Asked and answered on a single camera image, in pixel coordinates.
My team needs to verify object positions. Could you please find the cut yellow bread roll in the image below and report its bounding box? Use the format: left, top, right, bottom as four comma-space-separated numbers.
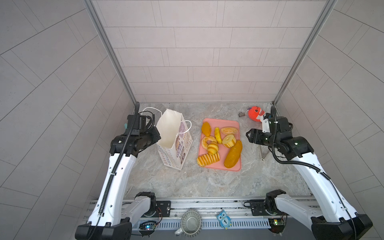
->
222, 134, 237, 149

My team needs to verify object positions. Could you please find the red plush fish toy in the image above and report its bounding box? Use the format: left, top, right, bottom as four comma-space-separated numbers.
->
247, 106, 265, 122

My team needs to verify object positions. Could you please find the metal fluted cup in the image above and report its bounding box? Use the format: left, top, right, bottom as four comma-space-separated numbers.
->
175, 210, 203, 238

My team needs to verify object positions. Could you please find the round striped bun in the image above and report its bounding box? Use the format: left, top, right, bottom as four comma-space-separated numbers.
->
207, 142, 219, 155

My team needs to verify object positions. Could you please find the dark orange oval bread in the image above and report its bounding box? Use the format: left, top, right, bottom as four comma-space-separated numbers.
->
201, 122, 212, 137

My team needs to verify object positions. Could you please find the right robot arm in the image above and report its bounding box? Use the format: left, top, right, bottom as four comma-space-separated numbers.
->
246, 106, 373, 240

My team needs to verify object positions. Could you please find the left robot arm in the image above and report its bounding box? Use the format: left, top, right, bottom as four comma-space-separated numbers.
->
75, 103, 161, 240

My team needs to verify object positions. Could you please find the right circuit board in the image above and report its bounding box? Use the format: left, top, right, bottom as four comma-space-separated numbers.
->
268, 218, 286, 236

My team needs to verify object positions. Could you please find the white printed paper bag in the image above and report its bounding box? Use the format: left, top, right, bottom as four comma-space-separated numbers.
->
156, 109, 193, 170

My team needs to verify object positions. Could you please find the left green circuit board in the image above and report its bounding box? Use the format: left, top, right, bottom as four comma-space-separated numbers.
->
138, 221, 158, 237

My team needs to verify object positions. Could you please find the oval sesame bread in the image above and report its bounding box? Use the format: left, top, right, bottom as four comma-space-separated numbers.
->
220, 127, 239, 135

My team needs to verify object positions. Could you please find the ridged yellow bread loaf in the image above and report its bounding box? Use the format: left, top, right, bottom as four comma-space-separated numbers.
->
197, 153, 220, 167

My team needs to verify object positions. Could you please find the long brown baguette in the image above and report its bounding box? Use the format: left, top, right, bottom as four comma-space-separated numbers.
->
224, 141, 243, 169

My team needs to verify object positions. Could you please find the blue owl figurine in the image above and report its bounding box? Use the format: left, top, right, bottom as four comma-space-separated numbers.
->
217, 210, 232, 230

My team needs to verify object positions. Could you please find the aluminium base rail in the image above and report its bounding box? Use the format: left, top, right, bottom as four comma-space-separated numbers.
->
80, 196, 323, 222

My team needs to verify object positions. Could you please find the ring shaped bread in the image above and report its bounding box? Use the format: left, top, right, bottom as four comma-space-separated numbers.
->
201, 136, 217, 150

